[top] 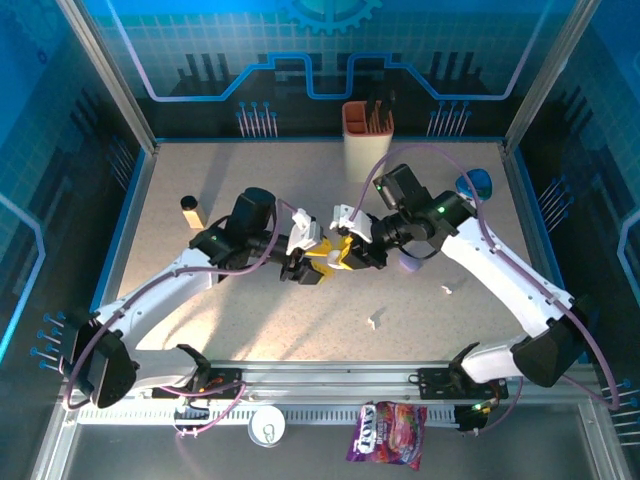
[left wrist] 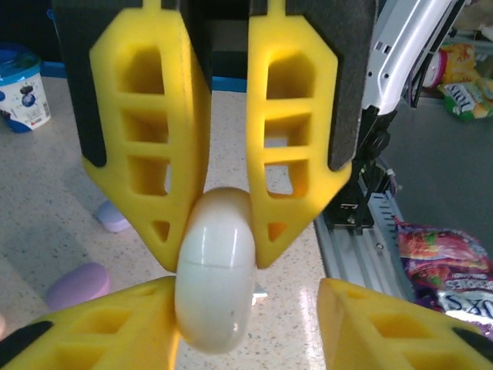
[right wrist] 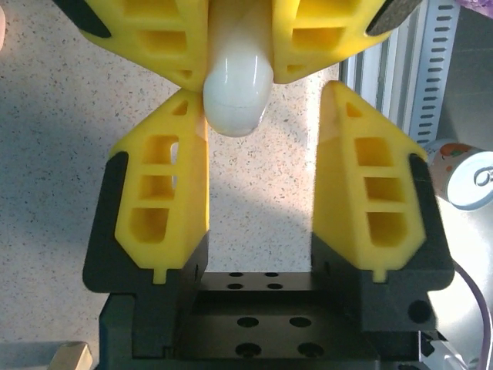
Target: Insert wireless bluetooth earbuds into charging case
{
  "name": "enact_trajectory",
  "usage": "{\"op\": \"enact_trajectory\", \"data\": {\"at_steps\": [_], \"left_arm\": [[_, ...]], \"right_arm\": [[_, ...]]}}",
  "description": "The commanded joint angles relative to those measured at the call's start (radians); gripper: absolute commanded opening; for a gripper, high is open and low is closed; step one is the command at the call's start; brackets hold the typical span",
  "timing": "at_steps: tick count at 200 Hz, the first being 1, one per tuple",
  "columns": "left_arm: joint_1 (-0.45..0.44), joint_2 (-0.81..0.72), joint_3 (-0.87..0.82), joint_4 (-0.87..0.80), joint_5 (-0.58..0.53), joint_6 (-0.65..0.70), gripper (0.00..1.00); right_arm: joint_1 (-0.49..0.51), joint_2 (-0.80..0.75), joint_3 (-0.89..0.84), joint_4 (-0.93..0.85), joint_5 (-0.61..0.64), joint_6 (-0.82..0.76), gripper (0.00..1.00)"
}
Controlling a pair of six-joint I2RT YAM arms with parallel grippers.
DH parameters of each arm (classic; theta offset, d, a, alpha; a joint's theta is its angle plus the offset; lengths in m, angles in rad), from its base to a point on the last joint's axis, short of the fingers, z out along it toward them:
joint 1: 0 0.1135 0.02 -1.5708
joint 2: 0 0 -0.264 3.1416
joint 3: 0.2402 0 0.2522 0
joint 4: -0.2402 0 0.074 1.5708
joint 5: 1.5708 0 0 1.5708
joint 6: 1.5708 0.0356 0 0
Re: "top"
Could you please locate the black control box green light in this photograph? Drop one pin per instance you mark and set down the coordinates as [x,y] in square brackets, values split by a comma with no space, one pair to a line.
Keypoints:
[472,419]

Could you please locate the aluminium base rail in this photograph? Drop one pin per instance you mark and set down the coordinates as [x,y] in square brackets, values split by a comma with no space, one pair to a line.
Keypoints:
[325,372]

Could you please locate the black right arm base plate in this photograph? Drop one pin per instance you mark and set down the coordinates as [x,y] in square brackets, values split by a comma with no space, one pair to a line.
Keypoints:
[432,382]

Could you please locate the aluminium frame post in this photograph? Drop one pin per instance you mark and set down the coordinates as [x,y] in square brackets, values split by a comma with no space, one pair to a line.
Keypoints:
[112,75]
[546,75]

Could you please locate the wooden bottle black cap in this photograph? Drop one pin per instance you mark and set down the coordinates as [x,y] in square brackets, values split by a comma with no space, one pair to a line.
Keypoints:
[195,217]

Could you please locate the white cup blue lid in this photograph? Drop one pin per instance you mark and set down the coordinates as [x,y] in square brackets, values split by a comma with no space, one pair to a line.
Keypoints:
[481,181]

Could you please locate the beige utensil holder orange top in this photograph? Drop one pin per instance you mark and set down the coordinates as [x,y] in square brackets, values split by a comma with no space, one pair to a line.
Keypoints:
[365,150]

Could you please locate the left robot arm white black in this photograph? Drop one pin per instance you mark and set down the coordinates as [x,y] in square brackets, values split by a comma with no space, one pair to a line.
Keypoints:
[155,295]

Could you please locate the purple earbud charging case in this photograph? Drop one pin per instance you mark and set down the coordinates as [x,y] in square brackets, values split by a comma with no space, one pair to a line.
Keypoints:
[411,265]

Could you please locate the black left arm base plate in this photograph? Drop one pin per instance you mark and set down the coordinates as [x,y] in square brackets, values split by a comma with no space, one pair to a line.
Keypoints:
[225,375]

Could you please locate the white earbud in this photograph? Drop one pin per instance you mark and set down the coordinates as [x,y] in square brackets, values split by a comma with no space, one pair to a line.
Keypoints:
[372,324]
[445,289]

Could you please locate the purple candy bag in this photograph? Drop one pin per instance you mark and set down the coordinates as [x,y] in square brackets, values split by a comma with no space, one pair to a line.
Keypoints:
[390,430]

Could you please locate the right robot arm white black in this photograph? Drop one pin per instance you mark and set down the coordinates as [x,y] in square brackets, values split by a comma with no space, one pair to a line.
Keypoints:
[510,280]

